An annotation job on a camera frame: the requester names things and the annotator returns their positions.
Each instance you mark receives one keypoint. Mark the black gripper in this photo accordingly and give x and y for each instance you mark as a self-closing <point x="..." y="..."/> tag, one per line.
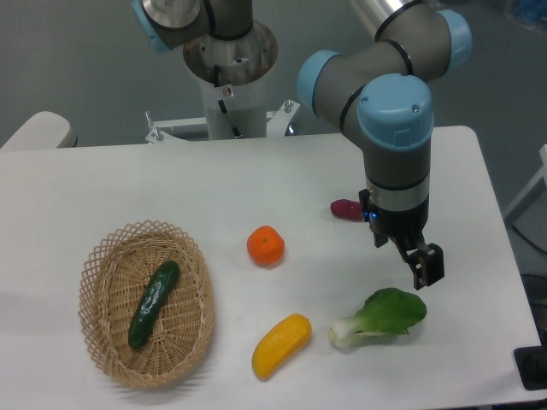
<point x="404" y="228"/>

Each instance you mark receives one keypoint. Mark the dark green cucumber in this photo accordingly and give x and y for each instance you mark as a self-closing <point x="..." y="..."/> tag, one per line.
<point x="155" y="294"/>

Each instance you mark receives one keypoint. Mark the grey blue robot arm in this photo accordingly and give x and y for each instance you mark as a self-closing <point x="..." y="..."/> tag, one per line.
<point x="378" y="98"/>

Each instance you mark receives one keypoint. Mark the woven wicker basket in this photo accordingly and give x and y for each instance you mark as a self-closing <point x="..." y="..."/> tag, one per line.
<point x="113" y="281"/>

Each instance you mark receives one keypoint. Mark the green bok choy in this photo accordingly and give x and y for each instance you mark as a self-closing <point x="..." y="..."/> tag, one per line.
<point x="387" y="312"/>

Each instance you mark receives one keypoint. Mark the purple sweet potato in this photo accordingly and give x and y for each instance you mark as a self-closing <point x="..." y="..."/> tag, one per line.
<point x="346" y="209"/>

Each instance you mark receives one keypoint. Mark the orange tangerine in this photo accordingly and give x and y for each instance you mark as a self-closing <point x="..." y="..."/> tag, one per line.
<point x="265" y="246"/>

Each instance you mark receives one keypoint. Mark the yellow squash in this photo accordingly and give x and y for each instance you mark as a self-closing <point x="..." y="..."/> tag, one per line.
<point x="284" y="340"/>

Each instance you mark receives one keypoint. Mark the black device at table edge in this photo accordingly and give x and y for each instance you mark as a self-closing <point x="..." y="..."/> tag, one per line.
<point x="531" y="364"/>

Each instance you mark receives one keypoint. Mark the white chair armrest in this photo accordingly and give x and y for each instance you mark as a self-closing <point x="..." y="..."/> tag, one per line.
<point x="44" y="130"/>

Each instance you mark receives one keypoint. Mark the white furniture frame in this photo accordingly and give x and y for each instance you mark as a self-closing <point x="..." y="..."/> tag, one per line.
<point x="528" y="195"/>

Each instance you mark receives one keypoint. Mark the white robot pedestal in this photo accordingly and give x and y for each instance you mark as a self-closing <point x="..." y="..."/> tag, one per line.
<point x="232" y="77"/>

